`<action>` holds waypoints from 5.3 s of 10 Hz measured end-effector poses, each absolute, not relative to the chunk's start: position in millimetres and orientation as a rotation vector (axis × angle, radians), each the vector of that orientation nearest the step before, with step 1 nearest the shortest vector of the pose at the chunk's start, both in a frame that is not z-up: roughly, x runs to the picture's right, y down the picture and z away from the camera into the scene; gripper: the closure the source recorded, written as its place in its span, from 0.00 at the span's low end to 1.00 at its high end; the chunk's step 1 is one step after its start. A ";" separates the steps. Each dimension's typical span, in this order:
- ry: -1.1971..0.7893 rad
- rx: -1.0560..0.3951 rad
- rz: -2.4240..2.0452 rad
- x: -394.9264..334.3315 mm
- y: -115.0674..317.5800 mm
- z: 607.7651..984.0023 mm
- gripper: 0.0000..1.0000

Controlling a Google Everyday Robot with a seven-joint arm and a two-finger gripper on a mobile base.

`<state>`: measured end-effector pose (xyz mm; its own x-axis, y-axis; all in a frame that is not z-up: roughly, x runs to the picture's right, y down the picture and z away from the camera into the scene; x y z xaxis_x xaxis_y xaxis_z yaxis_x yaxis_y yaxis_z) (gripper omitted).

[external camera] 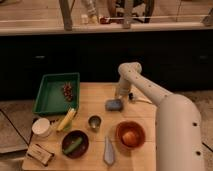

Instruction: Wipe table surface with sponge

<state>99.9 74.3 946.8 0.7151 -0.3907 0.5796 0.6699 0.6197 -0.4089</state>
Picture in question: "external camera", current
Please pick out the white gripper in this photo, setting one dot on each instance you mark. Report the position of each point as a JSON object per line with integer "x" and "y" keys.
{"x": 123, "y": 88}

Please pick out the blue sponge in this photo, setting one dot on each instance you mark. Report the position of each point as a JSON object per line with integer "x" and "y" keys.
{"x": 114, "y": 105}

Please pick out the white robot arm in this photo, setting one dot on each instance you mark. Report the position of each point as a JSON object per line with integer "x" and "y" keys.
{"x": 178, "y": 122}

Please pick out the orange-brown bowl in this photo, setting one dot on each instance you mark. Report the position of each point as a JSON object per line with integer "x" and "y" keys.
{"x": 126, "y": 126}

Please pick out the small metal cup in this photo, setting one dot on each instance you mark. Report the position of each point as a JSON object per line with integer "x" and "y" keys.
{"x": 94, "y": 122}

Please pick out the orange fruit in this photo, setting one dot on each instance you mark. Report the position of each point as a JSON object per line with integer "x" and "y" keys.
{"x": 130, "y": 138}

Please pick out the red grapes bunch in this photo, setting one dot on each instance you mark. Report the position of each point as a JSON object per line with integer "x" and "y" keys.
{"x": 67, "y": 91}

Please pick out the yellow corn cob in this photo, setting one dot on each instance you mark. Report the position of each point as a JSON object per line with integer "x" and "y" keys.
{"x": 69, "y": 116}

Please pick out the green cucumber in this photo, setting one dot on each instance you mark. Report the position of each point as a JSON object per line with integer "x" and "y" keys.
{"x": 73, "y": 146}

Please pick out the light blue folded cloth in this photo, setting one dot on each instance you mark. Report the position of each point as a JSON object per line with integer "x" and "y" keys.
{"x": 109, "y": 155}

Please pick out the dark purple bowl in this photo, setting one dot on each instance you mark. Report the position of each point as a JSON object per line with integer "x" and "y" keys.
{"x": 70, "y": 138}

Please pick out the green plastic tray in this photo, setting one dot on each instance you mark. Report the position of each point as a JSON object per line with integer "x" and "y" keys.
{"x": 50, "y": 99}

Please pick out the white ceramic cup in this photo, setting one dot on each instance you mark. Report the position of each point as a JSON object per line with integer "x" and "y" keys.
{"x": 41, "y": 127}

